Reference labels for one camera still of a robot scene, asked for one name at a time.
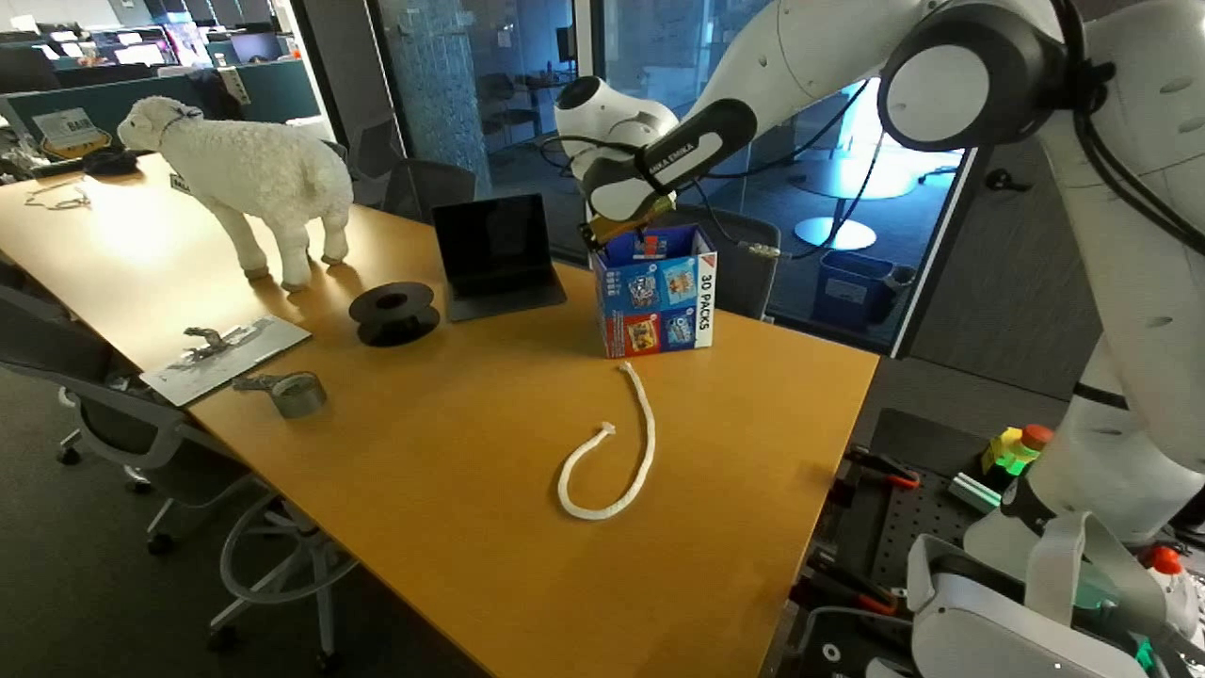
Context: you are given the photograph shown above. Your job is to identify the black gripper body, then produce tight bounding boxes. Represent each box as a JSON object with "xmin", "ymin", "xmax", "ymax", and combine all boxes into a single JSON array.
[{"xmin": 587, "ymin": 216, "xmax": 659, "ymax": 245}]

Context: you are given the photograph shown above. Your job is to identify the thick white rope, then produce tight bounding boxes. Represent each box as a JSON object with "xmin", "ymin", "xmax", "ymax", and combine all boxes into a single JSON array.
[{"xmin": 555, "ymin": 360, "xmax": 663, "ymax": 528}]

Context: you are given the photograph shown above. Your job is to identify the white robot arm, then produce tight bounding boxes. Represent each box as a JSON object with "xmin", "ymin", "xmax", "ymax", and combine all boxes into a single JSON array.
[{"xmin": 555, "ymin": 0, "xmax": 1205, "ymax": 544}]

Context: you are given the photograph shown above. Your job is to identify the blue snack pack box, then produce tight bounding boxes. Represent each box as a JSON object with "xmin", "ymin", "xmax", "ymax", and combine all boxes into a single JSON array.
[{"xmin": 587, "ymin": 225, "xmax": 718, "ymax": 360}]

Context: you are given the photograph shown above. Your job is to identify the black tablet on stand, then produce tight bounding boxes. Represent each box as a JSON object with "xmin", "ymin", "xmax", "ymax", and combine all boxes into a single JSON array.
[{"xmin": 434, "ymin": 191, "xmax": 566, "ymax": 323}]

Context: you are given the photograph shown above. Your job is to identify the black filament spool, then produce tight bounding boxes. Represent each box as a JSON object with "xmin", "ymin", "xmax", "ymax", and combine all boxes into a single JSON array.
[{"xmin": 350, "ymin": 283, "xmax": 440, "ymax": 348}]

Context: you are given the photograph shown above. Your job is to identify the white toy sheep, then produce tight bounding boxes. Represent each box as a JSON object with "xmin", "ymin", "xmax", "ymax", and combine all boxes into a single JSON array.
[{"xmin": 117, "ymin": 93, "xmax": 355, "ymax": 290}]

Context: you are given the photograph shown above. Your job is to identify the grey tape roll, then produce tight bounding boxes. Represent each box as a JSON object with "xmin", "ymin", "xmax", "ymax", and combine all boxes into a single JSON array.
[{"xmin": 236, "ymin": 372, "xmax": 329, "ymax": 417}]

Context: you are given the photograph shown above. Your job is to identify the black pegboard with tools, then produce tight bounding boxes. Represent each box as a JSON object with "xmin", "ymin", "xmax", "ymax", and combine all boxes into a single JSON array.
[{"xmin": 771, "ymin": 411, "xmax": 1058, "ymax": 678}]

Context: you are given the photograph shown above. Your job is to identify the grey office chair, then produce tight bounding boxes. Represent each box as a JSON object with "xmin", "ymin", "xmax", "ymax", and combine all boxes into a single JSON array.
[{"xmin": 0, "ymin": 283, "xmax": 359, "ymax": 665}]

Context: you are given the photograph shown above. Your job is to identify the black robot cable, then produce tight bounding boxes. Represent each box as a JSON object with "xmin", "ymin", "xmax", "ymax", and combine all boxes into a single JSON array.
[{"xmin": 1045, "ymin": 0, "xmax": 1205, "ymax": 262}]

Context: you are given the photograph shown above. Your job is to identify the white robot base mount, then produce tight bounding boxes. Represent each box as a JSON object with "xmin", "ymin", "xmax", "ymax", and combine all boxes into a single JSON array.
[{"xmin": 906, "ymin": 513, "xmax": 1205, "ymax": 678}]

